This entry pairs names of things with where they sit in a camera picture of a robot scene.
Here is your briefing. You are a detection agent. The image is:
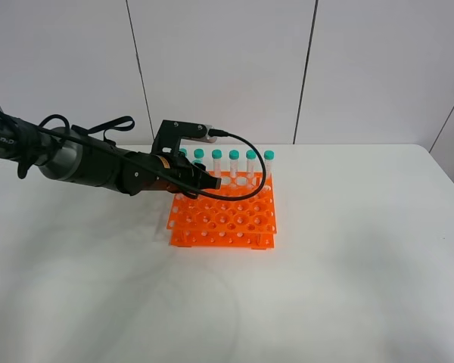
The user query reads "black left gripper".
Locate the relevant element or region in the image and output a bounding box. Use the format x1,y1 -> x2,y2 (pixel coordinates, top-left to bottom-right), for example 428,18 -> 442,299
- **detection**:
120,152 -> 222,195

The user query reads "test tube with teal cap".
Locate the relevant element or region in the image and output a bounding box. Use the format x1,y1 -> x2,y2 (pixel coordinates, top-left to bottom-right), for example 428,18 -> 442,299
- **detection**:
263,150 -> 275,184

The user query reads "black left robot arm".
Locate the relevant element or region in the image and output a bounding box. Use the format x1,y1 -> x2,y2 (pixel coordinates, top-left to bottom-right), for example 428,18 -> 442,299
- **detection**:
0,111 -> 221,196

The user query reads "orange test tube rack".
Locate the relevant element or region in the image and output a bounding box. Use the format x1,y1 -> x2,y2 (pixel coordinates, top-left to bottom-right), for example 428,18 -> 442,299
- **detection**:
166,178 -> 277,250

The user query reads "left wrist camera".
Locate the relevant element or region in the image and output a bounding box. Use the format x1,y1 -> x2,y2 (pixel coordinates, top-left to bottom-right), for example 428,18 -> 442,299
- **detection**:
151,119 -> 216,156

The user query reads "black left camera cable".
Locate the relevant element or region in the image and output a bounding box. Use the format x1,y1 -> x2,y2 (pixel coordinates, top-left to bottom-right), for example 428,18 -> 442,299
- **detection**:
0,101 -> 269,201

